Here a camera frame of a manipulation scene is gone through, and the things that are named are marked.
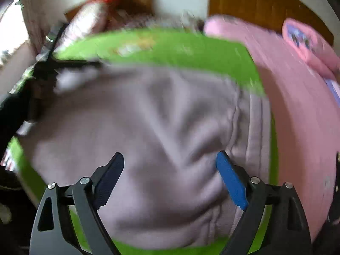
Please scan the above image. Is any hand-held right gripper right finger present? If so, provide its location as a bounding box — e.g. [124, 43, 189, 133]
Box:
[216, 151, 312, 255]

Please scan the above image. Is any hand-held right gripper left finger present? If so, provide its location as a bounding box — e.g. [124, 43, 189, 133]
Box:
[29, 152, 125, 255]

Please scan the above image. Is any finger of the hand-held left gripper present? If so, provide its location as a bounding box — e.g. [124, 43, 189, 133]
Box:
[52, 58, 103, 71]

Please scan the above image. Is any mauve sweater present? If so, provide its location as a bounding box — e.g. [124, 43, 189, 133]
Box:
[18, 64, 271, 250]

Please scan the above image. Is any person's left forearm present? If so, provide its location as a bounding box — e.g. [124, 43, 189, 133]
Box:
[0, 42, 38, 96]

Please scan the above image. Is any pink patterned quilt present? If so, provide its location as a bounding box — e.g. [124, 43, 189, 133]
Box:
[57, 1, 112, 51]

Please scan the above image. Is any plaid bed sheet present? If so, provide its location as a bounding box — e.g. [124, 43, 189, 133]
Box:
[106, 12, 165, 30]

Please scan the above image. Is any bright window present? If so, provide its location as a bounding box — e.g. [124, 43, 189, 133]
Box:
[0, 0, 29, 65]

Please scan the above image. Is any plain wooden headboard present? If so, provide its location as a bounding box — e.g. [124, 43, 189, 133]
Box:
[65, 0, 154, 22]

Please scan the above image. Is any dark cloth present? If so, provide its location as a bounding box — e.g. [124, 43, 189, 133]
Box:
[0, 165, 36, 255]

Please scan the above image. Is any pink bed sheet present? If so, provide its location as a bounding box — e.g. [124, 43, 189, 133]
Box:
[204, 14, 340, 242]

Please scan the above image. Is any green cartoon printed bed sheet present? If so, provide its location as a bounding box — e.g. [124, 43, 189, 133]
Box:
[8, 28, 279, 255]

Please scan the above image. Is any folded lavender cloth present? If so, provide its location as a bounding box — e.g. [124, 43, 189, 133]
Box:
[324, 78, 340, 99]

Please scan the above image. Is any floral pillow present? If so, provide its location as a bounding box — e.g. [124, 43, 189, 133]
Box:
[204, 14, 238, 36]

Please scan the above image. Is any pink rolled quilt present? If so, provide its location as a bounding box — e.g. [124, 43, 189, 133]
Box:
[282, 18, 340, 79]

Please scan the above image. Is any padded wooden headboard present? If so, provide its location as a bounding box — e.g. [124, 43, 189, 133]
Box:
[208, 0, 334, 45]

